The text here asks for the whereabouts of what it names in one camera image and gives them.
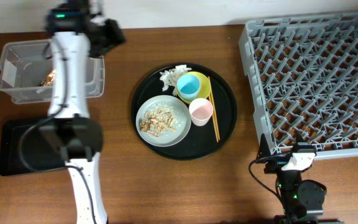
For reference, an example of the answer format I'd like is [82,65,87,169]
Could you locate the pink cup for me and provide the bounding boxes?
[189,98,214,126]

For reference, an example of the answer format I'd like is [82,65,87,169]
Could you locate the light blue cup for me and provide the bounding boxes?
[177,74,201,101]

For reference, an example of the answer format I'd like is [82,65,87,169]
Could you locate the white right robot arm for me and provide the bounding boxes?
[248,134,339,224]

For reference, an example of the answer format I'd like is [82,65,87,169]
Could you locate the yellow bowl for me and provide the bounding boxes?
[178,72,210,104]

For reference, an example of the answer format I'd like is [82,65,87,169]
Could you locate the round black tray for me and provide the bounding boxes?
[131,63,237,161]

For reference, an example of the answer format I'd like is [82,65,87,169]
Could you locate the black rectangular tray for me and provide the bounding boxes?
[0,118,65,176]

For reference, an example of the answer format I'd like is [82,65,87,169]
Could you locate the clear plastic bin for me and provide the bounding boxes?
[0,40,105,104]

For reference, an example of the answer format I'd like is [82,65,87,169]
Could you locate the wooden chopstick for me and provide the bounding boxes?
[208,91,220,142]
[208,77,220,142]

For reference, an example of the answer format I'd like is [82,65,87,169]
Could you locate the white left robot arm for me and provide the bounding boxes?
[18,0,125,223]

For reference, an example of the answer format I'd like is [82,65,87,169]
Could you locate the food scraps on plate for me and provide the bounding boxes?
[139,103,178,137]

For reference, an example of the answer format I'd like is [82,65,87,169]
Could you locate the grey plate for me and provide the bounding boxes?
[134,95,191,147]

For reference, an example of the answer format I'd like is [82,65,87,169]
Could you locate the white napkin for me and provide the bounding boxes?
[160,65,192,96]

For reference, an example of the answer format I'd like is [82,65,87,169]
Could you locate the grey dishwasher rack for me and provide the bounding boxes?
[239,12,358,160]

